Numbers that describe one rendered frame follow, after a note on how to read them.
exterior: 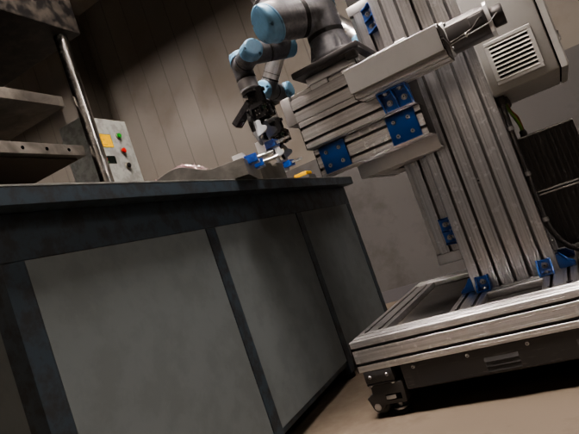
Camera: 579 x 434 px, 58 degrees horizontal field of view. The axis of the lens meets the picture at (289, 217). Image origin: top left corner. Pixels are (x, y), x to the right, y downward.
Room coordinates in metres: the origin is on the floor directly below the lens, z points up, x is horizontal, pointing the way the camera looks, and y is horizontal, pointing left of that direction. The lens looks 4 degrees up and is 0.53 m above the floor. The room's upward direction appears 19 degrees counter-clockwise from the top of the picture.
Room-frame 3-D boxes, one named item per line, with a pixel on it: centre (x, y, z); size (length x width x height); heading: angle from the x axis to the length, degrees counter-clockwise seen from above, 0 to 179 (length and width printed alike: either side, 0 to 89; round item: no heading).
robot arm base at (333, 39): (1.61, -0.29, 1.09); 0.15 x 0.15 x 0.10
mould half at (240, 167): (1.76, 0.31, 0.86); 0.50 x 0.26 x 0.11; 83
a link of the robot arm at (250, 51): (1.85, -0.07, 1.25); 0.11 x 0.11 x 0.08; 22
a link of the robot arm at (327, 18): (1.60, -0.29, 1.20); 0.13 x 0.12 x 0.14; 112
